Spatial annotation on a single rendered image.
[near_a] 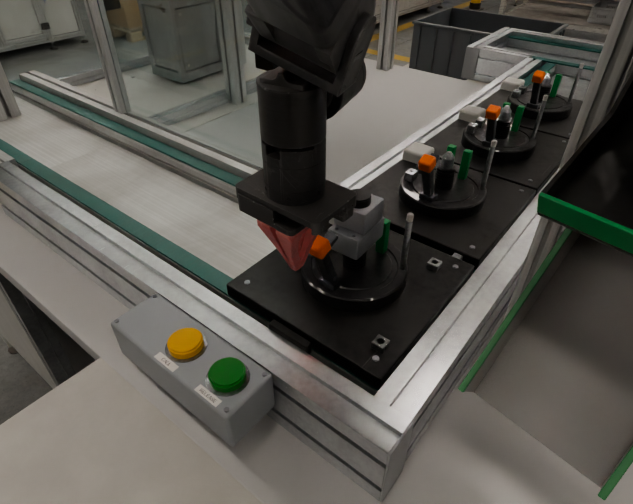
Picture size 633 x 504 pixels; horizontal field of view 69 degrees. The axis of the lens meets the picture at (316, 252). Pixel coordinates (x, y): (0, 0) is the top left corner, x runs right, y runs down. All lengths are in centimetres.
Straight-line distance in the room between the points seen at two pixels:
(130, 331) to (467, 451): 42
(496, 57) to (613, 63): 127
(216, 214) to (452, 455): 54
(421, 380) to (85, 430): 41
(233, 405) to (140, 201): 52
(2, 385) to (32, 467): 136
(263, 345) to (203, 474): 16
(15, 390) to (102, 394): 130
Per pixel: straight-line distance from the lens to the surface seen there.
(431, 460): 60
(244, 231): 80
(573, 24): 566
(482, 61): 172
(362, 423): 49
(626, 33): 44
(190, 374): 54
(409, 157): 90
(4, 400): 197
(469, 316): 61
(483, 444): 63
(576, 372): 49
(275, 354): 55
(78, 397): 70
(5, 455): 69
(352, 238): 55
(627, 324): 49
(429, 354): 56
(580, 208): 36
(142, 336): 60
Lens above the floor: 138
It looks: 39 degrees down
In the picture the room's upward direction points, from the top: straight up
